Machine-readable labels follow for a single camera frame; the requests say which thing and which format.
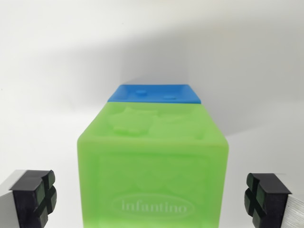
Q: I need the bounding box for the black-padded silver gripper right finger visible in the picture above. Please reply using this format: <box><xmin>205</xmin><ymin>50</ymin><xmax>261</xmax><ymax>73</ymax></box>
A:
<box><xmin>244</xmin><ymin>172</ymin><xmax>304</xmax><ymax>228</ymax></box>

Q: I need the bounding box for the black-padded silver gripper left finger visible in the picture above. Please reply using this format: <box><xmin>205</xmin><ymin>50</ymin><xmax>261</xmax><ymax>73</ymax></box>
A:
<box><xmin>0</xmin><ymin>169</ymin><xmax>57</xmax><ymax>228</ymax></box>

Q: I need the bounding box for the green Infantino soft cube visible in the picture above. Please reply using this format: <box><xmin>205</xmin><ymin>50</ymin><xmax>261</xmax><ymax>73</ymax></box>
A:
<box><xmin>76</xmin><ymin>102</ymin><xmax>230</xmax><ymax>228</ymax></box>

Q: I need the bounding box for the blue Infantino soft cube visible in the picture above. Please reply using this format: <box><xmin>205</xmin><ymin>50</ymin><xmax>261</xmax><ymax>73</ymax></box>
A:
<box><xmin>108</xmin><ymin>83</ymin><xmax>202</xmax><ymax>105</ymax></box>

